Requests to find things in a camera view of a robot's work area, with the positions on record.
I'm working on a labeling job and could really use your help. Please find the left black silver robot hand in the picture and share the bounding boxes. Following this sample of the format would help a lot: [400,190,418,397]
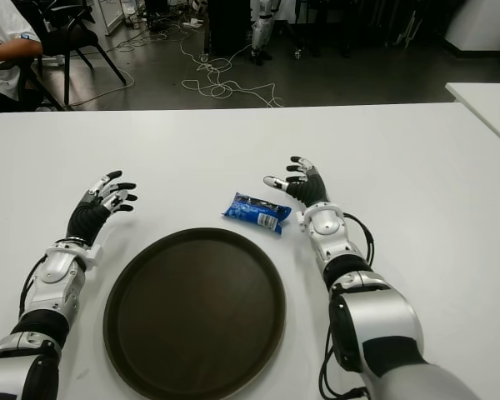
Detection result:
[66,169,138,247]

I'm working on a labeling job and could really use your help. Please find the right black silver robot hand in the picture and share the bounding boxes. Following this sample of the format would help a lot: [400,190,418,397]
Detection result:
[262,156,333,208]

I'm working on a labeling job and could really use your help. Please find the blue Oreo cookie packet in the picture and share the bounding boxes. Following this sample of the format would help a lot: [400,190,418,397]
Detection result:
[221,191,293,237]

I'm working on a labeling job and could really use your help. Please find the round dark brown tray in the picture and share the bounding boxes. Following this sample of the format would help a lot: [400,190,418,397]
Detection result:
[102,227,285,389]

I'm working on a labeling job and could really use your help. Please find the black armrest chair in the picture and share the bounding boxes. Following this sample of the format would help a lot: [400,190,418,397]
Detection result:
[0,53,66,112]

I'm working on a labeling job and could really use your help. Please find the silver humanoid robot legs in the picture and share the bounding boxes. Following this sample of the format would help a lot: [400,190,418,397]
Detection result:
[249,0,283,66]

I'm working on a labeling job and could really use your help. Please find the black stand legs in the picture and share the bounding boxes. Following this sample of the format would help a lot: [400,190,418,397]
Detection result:
[281,0,359,59]

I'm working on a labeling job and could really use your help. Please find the black four-leg chair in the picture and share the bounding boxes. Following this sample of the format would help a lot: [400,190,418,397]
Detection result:
[37,0,128,112]

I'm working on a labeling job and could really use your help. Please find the black cabinet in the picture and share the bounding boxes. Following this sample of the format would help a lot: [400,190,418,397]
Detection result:
[207,0,253,58]

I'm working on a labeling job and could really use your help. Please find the grey folded rack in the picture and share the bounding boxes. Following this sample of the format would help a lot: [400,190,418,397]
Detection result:
[393,6,426,48]

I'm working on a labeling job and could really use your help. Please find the seated person in white shirt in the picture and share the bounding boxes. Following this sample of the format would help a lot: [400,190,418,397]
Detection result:
[0,0,45,130]

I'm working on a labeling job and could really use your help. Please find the white side table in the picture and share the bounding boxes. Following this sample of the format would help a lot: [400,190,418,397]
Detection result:
[444,82,500,153]

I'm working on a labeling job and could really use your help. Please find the white cabinet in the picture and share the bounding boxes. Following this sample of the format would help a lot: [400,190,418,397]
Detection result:
[103,0,130,37]

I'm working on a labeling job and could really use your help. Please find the white pillar base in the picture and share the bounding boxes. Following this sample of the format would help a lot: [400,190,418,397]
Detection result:
[443,0,500,55]

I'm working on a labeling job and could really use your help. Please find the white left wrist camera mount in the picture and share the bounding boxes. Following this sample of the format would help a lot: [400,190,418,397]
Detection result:
[85,245,105,272]

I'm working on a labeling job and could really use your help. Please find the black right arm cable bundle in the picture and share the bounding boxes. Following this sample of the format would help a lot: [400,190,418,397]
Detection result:
[318,212,376,400]

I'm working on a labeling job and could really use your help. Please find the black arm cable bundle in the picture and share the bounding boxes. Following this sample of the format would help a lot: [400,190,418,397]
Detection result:
[318,212,376,400]
[18,256,47,318]

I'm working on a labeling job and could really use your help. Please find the black left arm cable bundle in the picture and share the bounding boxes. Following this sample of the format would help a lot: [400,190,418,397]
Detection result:
[18,256,47,318]

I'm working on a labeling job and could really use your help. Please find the tangled white floor cable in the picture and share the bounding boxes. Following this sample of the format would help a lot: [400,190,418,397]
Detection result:
[178,24,284,108]

